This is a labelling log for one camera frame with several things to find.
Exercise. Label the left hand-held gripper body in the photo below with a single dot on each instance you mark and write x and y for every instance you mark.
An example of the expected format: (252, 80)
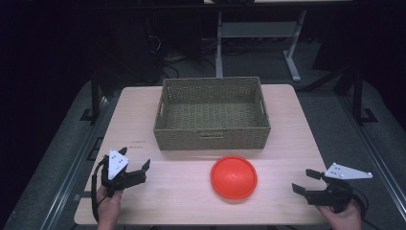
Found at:
(114, 166)

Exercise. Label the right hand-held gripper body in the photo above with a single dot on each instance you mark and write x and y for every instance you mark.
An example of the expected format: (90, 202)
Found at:
(339, 188)

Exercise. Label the person's right hand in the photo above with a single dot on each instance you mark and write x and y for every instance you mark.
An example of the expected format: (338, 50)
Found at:
(342, 219)

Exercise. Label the person's left hand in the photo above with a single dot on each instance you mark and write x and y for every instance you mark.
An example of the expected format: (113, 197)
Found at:
(108, 206)

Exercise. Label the black metal stand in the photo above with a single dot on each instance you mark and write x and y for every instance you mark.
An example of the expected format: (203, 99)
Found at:
(94, 92)
(358, 96)

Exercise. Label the orange plastic plate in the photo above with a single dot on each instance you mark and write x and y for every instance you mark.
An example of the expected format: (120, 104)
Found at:
(233, 177)

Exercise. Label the green woven basket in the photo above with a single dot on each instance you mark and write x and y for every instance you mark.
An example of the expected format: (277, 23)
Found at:
(211, 137)

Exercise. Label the metal floor rail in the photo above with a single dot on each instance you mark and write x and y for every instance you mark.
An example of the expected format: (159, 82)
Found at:
(378, 159)
(75, 172)

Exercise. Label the white metal desk frame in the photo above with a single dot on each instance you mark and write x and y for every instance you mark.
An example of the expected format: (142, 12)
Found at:
(255, 29)

